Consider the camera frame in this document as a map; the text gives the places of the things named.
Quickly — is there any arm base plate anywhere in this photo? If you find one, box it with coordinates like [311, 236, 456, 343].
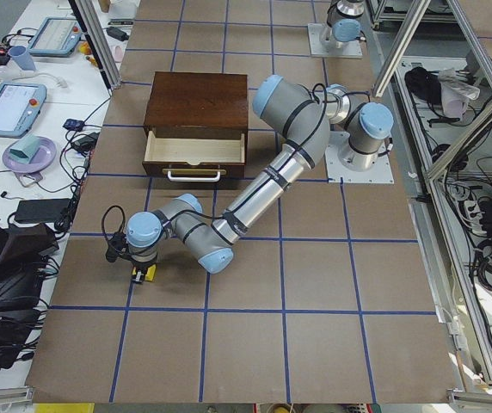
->
[307, 23, 362, 59]
[324, 132, 394, 184]

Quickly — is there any small blue device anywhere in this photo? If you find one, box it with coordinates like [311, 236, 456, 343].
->
[63, 118, 85, 132]

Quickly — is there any white drawer handle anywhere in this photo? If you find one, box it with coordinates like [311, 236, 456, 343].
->
[166, 170, 222, 182]

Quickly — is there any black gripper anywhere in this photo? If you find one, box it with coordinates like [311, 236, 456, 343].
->
[132, 257, 157, 282]

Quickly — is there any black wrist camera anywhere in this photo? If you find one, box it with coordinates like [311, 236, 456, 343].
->
[105, 231, 128, 262]

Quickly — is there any near blue teach pendant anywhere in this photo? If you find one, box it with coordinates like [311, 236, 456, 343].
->
[0, 82, 47, 139]

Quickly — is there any lilac plastic cup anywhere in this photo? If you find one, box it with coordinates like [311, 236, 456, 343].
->
[8, 46, 36, 71]

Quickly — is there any yellow block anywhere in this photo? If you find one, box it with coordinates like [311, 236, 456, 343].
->
[132, 264, 157, 284]

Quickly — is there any far blue teach pendant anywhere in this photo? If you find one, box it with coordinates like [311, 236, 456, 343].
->
[28, 17, 82, 58]

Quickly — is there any dark wooden drawer cabinet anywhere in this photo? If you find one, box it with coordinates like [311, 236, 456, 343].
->
[143, 71, 249, 138]

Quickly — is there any diagonal aluminium frame strut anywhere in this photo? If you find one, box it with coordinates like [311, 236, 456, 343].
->
[372, 0, 430, 98]

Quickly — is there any blue teach pendant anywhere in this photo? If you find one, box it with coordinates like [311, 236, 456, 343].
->
[28, 17, 82, 58]
[0, 82, 47, 139]

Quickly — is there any teal box on plate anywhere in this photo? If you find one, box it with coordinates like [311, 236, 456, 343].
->
[9, 134, 40, 163]

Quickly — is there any black flat device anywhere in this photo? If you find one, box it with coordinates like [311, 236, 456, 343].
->
[14, 198, 71, 224]

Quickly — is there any purple plate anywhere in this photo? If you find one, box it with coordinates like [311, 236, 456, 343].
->
[2, 134, 57, 174]

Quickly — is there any aluminium frame post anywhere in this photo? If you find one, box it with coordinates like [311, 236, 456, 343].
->
[68, 0, 121, 90]

